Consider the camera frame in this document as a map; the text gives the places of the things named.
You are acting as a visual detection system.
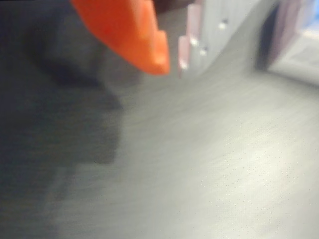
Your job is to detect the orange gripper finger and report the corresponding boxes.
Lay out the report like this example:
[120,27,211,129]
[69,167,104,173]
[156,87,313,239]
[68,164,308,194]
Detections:
[70,0,171,75]

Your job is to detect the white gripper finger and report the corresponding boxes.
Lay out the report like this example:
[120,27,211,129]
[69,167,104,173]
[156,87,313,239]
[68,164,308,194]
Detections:
[177,0,278,80]

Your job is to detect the white cardboard box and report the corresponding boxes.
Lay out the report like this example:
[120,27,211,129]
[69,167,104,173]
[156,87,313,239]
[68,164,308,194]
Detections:
[255,0,319,88]

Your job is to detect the black felt mat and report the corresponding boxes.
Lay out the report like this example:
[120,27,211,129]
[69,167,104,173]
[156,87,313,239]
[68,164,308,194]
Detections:
[0,0,319,239]

